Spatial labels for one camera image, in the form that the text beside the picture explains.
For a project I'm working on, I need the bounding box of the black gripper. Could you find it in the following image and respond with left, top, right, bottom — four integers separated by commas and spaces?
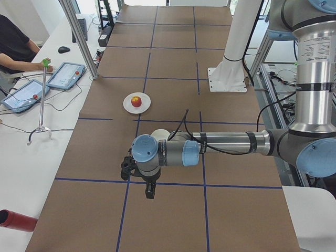
142, 175, 159, 199

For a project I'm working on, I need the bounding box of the red cylinder bottle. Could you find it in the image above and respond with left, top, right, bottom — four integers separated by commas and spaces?
1, 209, 38, 232

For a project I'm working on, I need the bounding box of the red yellow apple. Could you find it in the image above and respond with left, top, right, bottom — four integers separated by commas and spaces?
131, 96, 142, 108

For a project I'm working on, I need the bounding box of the white small bowl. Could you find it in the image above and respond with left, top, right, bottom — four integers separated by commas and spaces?
151, 129, 170, 141

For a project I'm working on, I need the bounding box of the aluminium frame post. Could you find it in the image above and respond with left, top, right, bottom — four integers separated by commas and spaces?
60, 0, 98, 80

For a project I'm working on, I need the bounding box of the far blue teach pendant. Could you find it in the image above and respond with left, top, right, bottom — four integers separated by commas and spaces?
46, 62, 85, 90

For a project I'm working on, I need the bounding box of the green handled reacher grabber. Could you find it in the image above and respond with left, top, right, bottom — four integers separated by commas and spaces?
27, 58, 52, 145

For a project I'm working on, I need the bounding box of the black computer mouse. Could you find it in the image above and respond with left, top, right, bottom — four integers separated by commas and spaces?
58, 46, 70, 54

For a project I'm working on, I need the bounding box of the white round plate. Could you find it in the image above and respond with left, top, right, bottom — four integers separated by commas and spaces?
123, 92, 151, 114

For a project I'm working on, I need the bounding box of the blue teach pendant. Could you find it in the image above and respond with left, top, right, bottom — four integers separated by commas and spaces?
46, 62, 85, 90
1, 79, 43, 114

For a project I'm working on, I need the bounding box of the black keyboard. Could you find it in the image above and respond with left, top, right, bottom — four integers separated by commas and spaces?
72, 18, 88, 43

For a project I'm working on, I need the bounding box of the person hand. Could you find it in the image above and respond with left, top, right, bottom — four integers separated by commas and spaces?
41, 65, 54, 73

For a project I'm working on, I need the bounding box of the near blue teach pendant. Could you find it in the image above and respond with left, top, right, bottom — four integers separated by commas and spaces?
1, 79, 43, 114

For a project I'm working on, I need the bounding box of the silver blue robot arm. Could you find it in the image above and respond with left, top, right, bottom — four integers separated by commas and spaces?
121, 1, 335, 199

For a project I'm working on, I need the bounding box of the person in black shirt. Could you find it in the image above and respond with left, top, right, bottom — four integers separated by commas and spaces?
1, 15, 44, 74

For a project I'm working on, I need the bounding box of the black robot camera cable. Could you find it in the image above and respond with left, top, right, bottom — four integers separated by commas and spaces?
167, 86, 297, 158

